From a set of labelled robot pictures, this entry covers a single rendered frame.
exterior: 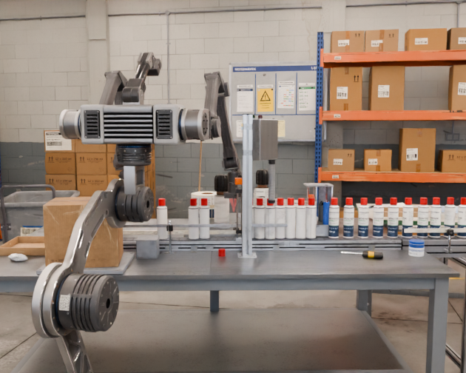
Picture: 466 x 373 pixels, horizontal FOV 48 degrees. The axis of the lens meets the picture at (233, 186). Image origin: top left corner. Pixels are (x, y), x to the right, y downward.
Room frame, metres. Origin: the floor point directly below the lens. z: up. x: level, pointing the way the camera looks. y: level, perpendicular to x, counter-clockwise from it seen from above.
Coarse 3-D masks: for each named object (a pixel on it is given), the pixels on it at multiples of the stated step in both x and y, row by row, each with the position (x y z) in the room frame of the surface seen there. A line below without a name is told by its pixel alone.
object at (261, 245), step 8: (128, 248) 2.51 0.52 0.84; (160, 248) 2.51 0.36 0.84; (168, 248) 2.52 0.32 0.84; (176, 248) 2.52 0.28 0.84; (184, 248) 2.51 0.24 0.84; (200, 248) 2.52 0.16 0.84; (208, 248) 2.52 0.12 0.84; (216, 248) 2.52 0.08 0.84; (224, 248) 2.52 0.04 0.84; (232, 248) 2.52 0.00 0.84; (240, 248) 2.52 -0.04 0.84; (256, 248) 2.52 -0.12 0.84; (264, 248) 2.52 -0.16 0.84; (272, 248) 2.52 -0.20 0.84; (280, 248) 2.52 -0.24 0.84; (288, 248) 2.52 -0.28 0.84; (296, 248) 2.52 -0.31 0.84; (304, 248) 2.52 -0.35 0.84; (312, 248) 2.52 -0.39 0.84; (320, 248) 2.52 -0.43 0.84; (328, 248) 2.52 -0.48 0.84; (336, 248) 2.53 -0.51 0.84; (344, 248) 2.53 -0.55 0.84; (352, 248) 2.53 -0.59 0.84; (360, 248) 2.53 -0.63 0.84; (376, 248) 2.53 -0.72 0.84; (384, 248) 2.53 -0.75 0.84; (392, 248) 2.53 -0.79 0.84; (400, 248) 2.53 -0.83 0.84
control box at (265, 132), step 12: (252, 120) 2.41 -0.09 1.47; (264, 120) 2.42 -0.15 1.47; (276, 120) 2.51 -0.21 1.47; (252, 132) 2.41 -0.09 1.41; (264, 132) 2.42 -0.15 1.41; (276, 132) 2.51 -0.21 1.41; (252, 144) 2.41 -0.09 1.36; (264, 144) 2.42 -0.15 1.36; (276, 144) 2.51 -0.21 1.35; (252, 156) 2.41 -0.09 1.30; (264, 156) 2.42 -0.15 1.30; (276, 156) 2.52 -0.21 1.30
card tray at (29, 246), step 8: (16, 240) 2.65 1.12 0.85; (24, 240) 2.67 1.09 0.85; (32, 240) 2.67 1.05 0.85; (40, 240) 2.67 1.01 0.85; (0, 248) 2.41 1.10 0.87; (8, 248) 2.42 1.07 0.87; (16, 248) 2.42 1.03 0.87; (24, 248) 2.42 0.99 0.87; (32, 248) 2.42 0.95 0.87; (40, 248) 2.42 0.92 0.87
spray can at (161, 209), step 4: (160, 200) 2.54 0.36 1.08; (164, 200) 2.55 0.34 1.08; (160, 204) 2.54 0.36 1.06; (164, 204) 2.55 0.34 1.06; (160, 208) 2.53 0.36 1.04; (164, 208) 2.54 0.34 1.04; (160, 212) 2.53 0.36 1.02; (164, 212) 2.54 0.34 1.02; (160, 216) 2.53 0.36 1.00; (164, 216) 2.54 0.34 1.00; (160, 220) 2.53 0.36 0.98; (164, 220) 2.54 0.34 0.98; (160, 228) 2.53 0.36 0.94; (164, 228) 2.54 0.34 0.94; (160, 232) 2.53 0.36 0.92; (164, 232) 2.54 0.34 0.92; (160, 236) 2.53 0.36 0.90; (164, 236) 2.54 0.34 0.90
